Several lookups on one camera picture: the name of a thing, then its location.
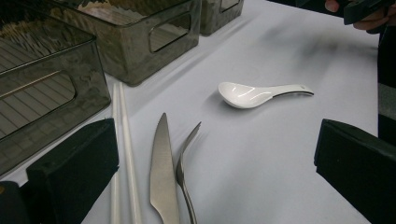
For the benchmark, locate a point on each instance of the steel table knife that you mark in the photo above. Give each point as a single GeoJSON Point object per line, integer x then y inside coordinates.
{"type": "Point", "coordinates": [162, 168]}

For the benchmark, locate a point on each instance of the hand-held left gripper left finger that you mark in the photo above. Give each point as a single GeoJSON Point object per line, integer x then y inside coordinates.
{"type": "Point", "coordinates": [74, 174]}

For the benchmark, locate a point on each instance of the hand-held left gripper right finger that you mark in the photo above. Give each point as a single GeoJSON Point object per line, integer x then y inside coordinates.
{"type": "Point", "coordinates": [361, 168]}

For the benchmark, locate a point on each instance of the smoky transparent plastic bin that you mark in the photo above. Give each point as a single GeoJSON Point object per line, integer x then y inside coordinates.
{"type": "Point", "coordinates": [130, 53]}
{"type": "Point", "coordinates": [87, 71]}
{"type": "Point", "coordinates": [214, 18]}

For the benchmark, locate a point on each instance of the steel fork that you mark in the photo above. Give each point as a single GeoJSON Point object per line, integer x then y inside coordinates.
{"type": "Point", "coordinates": [181, 168]}

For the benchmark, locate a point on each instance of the white chopstick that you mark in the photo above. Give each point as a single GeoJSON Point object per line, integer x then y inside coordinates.
{"type": "Point", "coordinates": [115, 193]}
{"type": "Point", "coordinates": [129, 155]}

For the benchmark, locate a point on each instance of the white ceramic soup spoon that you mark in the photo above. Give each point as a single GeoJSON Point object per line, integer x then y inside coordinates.
{"type": "Point", "coordinates": [246, 96]}

